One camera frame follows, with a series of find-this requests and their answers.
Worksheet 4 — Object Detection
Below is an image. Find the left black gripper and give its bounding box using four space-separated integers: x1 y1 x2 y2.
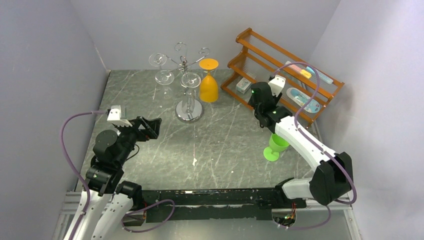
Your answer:
115 115 161 166

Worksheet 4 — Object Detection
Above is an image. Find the clear glass front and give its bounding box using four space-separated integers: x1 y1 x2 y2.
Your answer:
181 72 201 115

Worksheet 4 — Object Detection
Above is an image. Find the orange plastic goblet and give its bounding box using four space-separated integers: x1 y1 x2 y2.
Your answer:
199 58 219 103

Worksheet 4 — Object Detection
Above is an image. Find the clear wine glass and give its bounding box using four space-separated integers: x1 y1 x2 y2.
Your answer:
148 52 168 69

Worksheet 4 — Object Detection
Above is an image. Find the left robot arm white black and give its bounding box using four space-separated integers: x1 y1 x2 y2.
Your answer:
64 115 162 240

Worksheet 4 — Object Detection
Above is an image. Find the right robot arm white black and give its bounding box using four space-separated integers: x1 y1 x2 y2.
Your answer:
248 79 357 208

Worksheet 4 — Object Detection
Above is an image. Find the chrome wine glass rack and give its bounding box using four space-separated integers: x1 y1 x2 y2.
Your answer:
149 47 210 124

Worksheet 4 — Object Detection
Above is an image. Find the small teal white box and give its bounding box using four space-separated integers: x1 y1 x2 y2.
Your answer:
236 77 252 94

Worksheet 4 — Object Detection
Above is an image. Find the green plastic goblet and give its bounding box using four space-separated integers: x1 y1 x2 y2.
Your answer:
263 133 290 162

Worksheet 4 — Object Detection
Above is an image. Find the black base bar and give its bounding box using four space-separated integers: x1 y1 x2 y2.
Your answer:
114 180 307 223

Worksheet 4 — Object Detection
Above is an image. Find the orange wooden shelf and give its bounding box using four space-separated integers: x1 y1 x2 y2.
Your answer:
221 28 344 128

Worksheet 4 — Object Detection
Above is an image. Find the pink yellow highlighter pack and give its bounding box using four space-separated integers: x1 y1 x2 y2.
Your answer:
285 60 312 79

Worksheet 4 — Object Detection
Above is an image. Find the light blue highlighter pack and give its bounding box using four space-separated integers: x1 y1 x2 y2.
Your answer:
306 66 334 84

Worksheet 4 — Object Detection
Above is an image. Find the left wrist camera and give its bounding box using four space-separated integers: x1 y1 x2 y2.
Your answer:
107 105 133 127

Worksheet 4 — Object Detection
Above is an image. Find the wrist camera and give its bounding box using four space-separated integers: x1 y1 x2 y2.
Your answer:
107 105 133 127
268 74 286 97

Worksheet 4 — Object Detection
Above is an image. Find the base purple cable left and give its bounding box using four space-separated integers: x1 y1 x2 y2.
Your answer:
120 199 176 233

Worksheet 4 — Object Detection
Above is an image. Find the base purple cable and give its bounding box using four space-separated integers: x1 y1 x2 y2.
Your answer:
120 199 176 233
277 205 332 231

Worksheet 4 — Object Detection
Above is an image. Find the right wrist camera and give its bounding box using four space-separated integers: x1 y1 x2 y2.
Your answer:
268 74 286 97

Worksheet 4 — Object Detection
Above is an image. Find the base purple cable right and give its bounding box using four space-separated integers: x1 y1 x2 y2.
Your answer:
277 205 332 231

